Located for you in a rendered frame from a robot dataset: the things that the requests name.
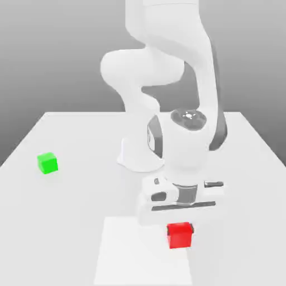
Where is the small red cube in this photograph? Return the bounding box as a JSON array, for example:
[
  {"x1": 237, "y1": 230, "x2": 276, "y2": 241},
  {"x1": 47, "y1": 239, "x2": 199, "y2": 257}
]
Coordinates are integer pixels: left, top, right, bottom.
[{"x1": 166, "y1": 221, "x2": 195, "y2": 249}]

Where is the small green cube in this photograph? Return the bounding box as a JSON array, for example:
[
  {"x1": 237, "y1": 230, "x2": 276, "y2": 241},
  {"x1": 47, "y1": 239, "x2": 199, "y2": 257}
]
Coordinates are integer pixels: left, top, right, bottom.
[{"x1": 36, "y1": 152, "x2": 59, "y2": 175}]

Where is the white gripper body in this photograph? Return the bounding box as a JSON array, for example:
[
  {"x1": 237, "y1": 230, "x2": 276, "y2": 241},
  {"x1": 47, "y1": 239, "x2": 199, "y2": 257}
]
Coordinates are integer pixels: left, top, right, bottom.
[{"x1": 136, "y1": 197, "x2": 224, "y2": 227}]

